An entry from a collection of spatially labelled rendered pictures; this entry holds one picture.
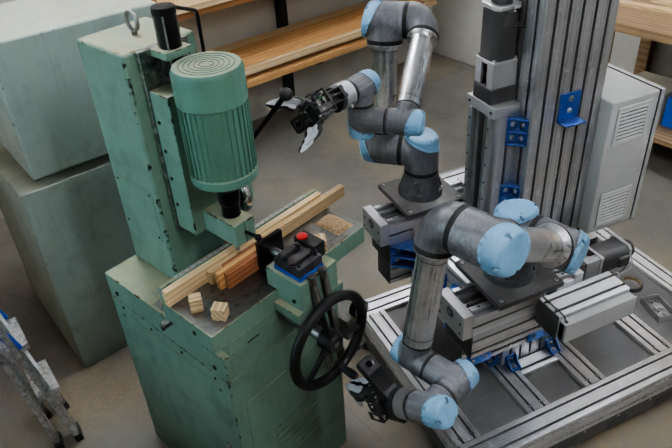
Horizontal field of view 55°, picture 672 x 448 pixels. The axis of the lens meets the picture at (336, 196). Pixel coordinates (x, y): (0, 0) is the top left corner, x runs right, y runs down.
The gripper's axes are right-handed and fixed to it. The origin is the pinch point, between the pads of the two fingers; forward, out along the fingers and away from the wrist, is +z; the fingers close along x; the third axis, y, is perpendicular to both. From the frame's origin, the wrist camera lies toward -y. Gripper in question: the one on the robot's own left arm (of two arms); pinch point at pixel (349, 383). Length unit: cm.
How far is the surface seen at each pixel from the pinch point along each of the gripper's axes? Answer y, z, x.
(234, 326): -28.2, 10.5, -17.4
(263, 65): -90, 191, 144
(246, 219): -50, 13, 0
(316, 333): -16.3, 2.2, -1.3
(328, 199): -40, 25, 35
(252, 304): -30.2, 10.9, -10.1
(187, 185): -65, 19, -8
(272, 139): -44, 233, 154
